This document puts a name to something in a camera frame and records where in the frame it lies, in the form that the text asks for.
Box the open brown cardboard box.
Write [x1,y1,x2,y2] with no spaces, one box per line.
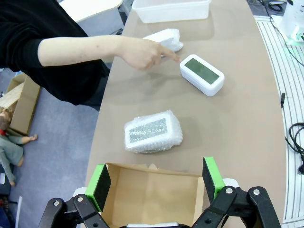
[101,162,207,228]

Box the person in black top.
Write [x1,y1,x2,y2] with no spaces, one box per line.
[0,0,111,106]

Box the white side table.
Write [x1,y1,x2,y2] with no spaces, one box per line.
[58,0,124,30]

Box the loosely bubble-wrapped white clock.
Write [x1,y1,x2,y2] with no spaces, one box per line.
[142,28,185,57]

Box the slotted aluminium mounting platform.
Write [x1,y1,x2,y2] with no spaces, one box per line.
[253,14,304,224]

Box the unwrapped white digital clock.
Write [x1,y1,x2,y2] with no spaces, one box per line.
[179,54,225,97]

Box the person's right forearm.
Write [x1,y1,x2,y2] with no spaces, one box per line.
[38,35,125,67]

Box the clear plastic container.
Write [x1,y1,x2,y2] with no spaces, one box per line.
[131,0,212,24]

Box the tightly bubble-wrapped white clock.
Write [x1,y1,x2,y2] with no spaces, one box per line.
[123,109,183,154]

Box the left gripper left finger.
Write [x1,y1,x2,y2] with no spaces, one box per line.
[38,163,112,228]

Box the large open brown carton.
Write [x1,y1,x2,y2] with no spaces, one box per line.
[0,72,42,136]

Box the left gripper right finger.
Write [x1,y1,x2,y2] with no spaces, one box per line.
[190,156,283,228]

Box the thick black power cable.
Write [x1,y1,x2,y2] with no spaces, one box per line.
[285,122,304,174]

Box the person's right hand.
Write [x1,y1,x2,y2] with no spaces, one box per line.
[121,38,181,72]

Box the sitting mannequin green shirt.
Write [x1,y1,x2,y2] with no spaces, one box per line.
[0,110,38,187]

